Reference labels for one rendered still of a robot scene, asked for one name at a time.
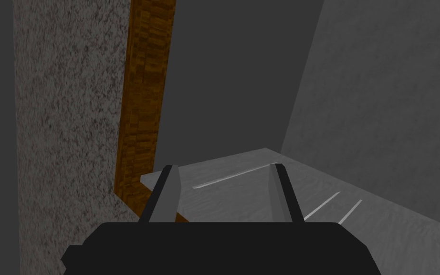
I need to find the brown wooden panel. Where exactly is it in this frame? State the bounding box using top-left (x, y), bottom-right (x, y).
top-left (114, 0), bottom-right (190, 223)

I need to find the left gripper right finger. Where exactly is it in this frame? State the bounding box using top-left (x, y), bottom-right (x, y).
top-left (268, 163), bottom-right (306, 223)

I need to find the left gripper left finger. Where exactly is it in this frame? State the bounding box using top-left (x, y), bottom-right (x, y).
top-left (138, 165), bottom-right (183, 223)

